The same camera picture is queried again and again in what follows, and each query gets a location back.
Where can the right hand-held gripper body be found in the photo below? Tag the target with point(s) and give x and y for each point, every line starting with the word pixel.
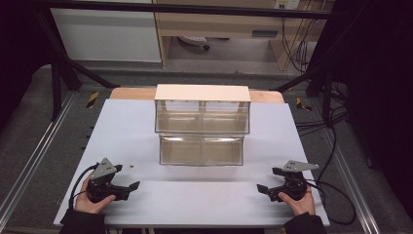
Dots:
pixel 293 186

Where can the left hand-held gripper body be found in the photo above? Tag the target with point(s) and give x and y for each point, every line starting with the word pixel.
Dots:
pixel 103 187

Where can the person's right hand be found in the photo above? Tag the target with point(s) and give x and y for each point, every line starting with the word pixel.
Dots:
pixel 300 204

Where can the person's left hand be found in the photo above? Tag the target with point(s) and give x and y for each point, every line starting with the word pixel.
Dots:
pixel 87 204

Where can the clear plastic drawer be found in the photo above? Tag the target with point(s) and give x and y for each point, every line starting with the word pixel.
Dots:
pixel 201 151

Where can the wooden table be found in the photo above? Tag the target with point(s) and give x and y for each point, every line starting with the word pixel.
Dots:
pixel 131 94

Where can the clear drawer cabinet white top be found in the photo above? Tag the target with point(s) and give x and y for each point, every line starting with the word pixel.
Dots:
pixel 202 97

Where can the black curtain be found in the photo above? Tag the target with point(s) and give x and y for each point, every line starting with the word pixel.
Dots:
pixel 380 81
pixel 16 48

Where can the office chair base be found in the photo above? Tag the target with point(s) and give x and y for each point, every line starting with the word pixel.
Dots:
pixel 195 41

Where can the light wooden desk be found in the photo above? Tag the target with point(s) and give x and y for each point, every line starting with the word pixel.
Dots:
pixel 220 24

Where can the white power strip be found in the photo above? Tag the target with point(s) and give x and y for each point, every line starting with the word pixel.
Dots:
pixel 287 4

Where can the aluminium floor rail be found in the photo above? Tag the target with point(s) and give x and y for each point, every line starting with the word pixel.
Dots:
pixel 35 152
pixel 352 182

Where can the black metal frame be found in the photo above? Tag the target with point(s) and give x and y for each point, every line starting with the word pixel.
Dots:
pixel 181 10

